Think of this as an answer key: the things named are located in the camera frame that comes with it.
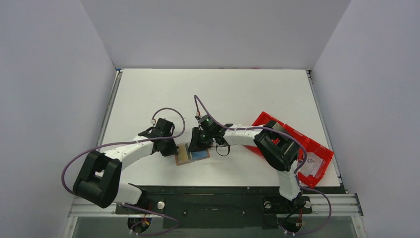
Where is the brown leather card holder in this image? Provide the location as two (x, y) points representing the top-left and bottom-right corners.
(174, 143), (210, 166)

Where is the tan striped credit card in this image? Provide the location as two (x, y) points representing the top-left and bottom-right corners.
(177, 143), (192, 164)

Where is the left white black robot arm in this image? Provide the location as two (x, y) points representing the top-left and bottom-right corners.
(73, 118), (178, 208)

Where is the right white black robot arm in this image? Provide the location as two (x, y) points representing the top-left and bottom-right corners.
(188, 115), (301, 201)

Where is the white card in tray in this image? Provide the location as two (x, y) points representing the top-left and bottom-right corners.
(299, 153), (323, 178)

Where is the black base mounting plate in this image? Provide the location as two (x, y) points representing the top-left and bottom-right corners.
(82, 183), (313, 230)

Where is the red plastic compartment tray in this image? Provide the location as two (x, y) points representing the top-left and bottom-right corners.
(252, 112), (334, 188)

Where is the aluminium frame rail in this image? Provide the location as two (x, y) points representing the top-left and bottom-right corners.
(68, 193), (363, 217)

